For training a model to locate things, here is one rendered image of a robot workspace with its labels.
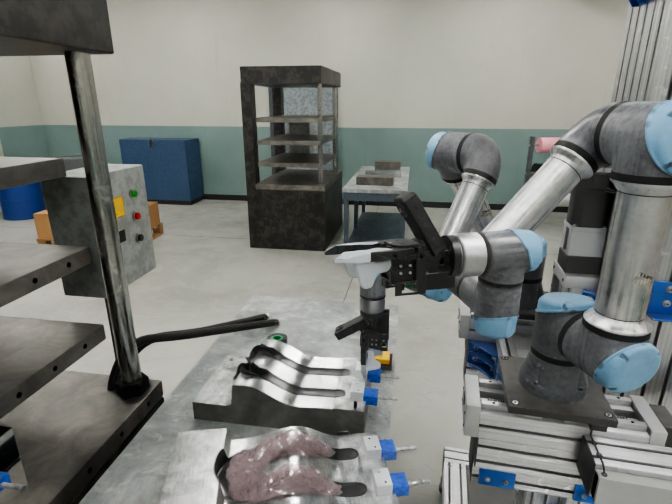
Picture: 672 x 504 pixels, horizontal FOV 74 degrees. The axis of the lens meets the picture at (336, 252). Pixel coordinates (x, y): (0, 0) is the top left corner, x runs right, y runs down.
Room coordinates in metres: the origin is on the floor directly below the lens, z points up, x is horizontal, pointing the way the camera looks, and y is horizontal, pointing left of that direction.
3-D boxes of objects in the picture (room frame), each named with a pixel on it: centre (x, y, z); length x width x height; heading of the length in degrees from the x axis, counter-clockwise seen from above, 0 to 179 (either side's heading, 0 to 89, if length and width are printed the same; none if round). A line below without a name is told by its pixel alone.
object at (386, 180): (5.71, -0.57, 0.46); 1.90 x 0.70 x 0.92; 170
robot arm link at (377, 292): (1.19, -0.11, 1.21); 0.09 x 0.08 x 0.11; 126
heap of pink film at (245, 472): (0.82, 0.12, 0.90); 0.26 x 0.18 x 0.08; 98
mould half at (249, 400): (1.18, 0.15, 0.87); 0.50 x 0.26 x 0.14; 81
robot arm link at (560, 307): (0.92, -0.52, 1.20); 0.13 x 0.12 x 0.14; 13
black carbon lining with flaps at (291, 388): (1.17, 0.14, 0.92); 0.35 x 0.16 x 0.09; 81
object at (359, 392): (1.07, -0.11, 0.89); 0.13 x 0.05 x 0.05; 80
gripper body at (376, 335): (1.18, -0.11, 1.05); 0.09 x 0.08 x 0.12; 81
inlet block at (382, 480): (0.80, -0.15, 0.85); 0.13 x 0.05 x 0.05; 98
